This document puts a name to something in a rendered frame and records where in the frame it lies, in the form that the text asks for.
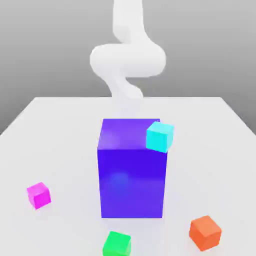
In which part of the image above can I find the small cyan cube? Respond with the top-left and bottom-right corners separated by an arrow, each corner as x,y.
145,121 -> 175,154

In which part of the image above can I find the small orange cube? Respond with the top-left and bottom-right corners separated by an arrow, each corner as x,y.
188,215 -> 223,252

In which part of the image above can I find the small magenta cube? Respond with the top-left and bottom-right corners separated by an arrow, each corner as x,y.
26,181 -> 52,211

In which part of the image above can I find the small green cube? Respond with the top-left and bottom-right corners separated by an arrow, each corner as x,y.
102,230 -> 132,256

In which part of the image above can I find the large purple box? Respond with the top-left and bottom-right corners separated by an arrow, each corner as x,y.
96,118 -> 168,219

